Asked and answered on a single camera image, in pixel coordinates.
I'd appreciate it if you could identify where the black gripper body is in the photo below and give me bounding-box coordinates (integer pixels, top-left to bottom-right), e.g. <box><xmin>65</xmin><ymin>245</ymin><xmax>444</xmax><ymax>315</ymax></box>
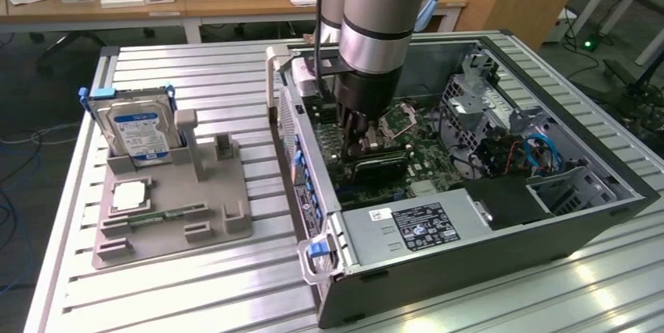
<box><xmin>335</xmin><ymin>69</ymin><xmax>401</xmax><ymax>123</ymax></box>

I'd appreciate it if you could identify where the graphics card with fan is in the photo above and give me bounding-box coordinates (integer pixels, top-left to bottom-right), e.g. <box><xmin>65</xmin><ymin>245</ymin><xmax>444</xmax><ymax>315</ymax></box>
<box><xmin>341</xmin><ymin>142</ymin><xmax>411</xmax><ymax>183</ymax></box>

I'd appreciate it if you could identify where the open socket cover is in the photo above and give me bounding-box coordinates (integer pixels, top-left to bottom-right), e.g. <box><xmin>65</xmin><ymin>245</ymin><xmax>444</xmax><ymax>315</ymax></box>
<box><xmin>381</xmin><ymin>101</ymin><xmax>421</xmax><ymax>139</ymax></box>

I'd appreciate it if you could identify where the metal drive cage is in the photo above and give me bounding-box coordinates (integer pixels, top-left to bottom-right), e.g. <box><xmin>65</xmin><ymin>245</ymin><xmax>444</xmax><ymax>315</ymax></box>
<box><xmin>440</xmin><ymin>51</ymin><xmax>520</xmax><ymax>147</ymax></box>

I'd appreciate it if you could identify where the green motherboard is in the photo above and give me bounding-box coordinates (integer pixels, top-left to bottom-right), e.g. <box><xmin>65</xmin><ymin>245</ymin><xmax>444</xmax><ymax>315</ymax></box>
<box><xmin>303</xmin><ymin>87</ymin><xmax>468</xmax><ymax>212</ymax></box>

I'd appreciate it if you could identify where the silver power supply unit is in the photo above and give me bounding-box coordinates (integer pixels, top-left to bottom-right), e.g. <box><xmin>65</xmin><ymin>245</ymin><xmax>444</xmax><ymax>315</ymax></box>
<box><xmin>339</xmin><ymin>187</ymin><xmax>493</xmax><ymax>268</ymax></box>

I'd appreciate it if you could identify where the grey parts rack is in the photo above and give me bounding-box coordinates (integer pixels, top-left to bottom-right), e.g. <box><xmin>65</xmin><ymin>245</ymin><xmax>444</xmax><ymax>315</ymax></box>
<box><xmin>91</xmin><ymin>109</ymin><xmax>256</xmax><ymax>270</ymax></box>

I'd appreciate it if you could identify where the white electrical box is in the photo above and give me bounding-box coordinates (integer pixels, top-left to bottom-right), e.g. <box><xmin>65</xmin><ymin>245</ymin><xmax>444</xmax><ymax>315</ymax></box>
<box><xmin>552</xmin><ymin>9</ymin><xmax>577</xmax><ymax>44</ymax></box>

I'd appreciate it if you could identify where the hard disk with blue carrier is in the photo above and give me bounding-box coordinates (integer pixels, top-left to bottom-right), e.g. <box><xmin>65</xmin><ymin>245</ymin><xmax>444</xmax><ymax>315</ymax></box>
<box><xmin>77</xmin><ymin>82</ymin><xmax>181</xmax><ymax>167</ymax></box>

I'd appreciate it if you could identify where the grey disk bay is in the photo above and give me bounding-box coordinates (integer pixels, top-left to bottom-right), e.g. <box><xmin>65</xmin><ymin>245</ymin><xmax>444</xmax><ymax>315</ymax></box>
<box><xmin>527</xmin><ymin>165</ymin><xmax>624</xmax><ymax>217</ymax></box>

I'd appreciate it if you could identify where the black floor stand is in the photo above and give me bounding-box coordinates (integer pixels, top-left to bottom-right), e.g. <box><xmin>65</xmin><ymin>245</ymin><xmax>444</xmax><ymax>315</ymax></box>
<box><xmin>601</xmin><ymin>37</ymin><xmax>664</xmax><ymax>135</ymax></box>

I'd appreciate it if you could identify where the open black PC case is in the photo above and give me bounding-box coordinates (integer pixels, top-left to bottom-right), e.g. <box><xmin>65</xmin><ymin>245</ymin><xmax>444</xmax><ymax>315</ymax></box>
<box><xmin>264</xmin><ymin>29</ymin><xmax>663</xmax><ymax>330</ymax></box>

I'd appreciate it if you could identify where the green loose RAM stick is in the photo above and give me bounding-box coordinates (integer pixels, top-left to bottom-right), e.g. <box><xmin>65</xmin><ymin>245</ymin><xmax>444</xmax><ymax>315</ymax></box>
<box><xmin>127</xmin><ymin>210</ymin><xmax>188</xmax><ymax>229</ymax></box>

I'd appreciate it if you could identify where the silver CPU chip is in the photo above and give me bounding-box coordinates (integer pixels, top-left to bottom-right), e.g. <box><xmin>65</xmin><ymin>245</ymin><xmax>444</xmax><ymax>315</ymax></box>
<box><xmin>112</xmin><ymin>183</ymin><xmax>149</xmax><ymax>212</ymax></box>

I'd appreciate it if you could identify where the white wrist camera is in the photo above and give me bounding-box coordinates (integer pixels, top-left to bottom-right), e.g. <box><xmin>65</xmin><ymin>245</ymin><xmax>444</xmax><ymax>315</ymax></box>
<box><xmin>289</xmin><ymin>58</ymin><xmax>325</xmax><ymax>97</ymax></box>

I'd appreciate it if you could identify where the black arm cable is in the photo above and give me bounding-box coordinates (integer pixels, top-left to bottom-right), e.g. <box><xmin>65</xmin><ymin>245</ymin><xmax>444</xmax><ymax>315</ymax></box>
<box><xmin>313</xmin><ymin>0</ymin><xmax>336</xmax><ymax>107</ymax></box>

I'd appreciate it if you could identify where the black wire bundle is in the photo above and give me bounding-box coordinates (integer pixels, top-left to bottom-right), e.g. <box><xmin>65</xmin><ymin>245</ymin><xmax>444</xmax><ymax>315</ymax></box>
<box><xmin>448</xmin><ymin>134</ymin><xmax>527</xmax><ymax>181</ymax></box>

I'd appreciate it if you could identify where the blue wire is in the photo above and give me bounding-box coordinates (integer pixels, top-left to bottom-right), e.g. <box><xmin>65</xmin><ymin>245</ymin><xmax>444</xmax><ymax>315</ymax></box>
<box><xmin>523</xmin><ymin>134</ymin><xmax>565</xmax><ymax>173</ymax></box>

